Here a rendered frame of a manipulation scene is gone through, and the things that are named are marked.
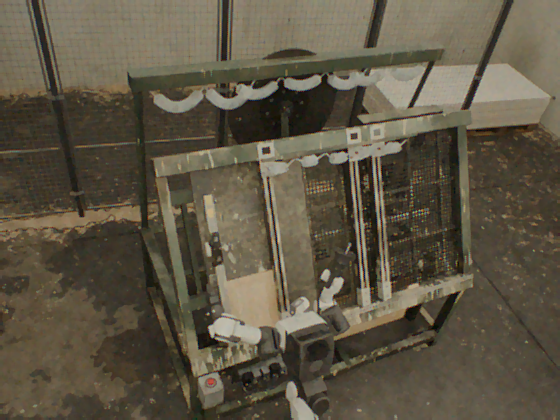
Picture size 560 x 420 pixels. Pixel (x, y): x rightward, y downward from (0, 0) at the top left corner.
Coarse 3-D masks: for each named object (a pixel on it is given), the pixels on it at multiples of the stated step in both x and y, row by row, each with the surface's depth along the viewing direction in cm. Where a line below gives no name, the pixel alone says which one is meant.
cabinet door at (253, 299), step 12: (252, 276) 312; (264, 276) 315; (228, 288) 307; (240, 288) 310; (252, 288) 314; (264, 288) 317; (240, 300) 312; (252, 300) 315; (264, 300) 319; (276, 300) 322; (240, 312) 313; (252, 312) 317; (264, 312) 320; (276, 312) 323; (252, 324) 318; (264, 324) 322
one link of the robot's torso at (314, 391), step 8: (304, 384) 278; (312, 384) 279; (320, 384) 280; (304, 392) 277; (312, 392) 277; (320, 392) 279; (304, 400) 280; (312, 400) 275; (320, 400) 274; (328, 400) 276; (312, 408) 274; (320, 408) 276; (328, 408) 278
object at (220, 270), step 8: (208, 208) 291; (208, 216) 291; (208, 224) 293; (216, 224) 294; (208, 232) 296; (216, 272) 300; (224, 272) 301; (224, 280) 302; (224, 288) 303; (224, 296) 304; (224, 304) 305; (224, 312) 306; (232, 344) 312
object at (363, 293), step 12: (348, 132) 312; (360, 132) 315; (348, 156) 320; (348, 168) 323; (348, 180) 326; (348, 192) 329; (348, 204) 333; (360, 204) 329; (360, 216) 331; (360, 228) 333; (360, 240) 336; (360, 252) 338; (360, 264) 338; (360, 276) 340; (360, 288) 343; (360, 300) 346
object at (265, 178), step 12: (264, 144) 291; (264, 156) 292; (264, 168) 293; (276, 168) 284; (264, 180) 298; (264, 192) 301; (264, 204) 305; (264, 216) 309; (276, 216) 306; (276, 228) 307; (276, 240) 309; (276, 252) 312; (276, 264) 311; (276, 276) 314; (288, 300) 319; (288, 312) 321
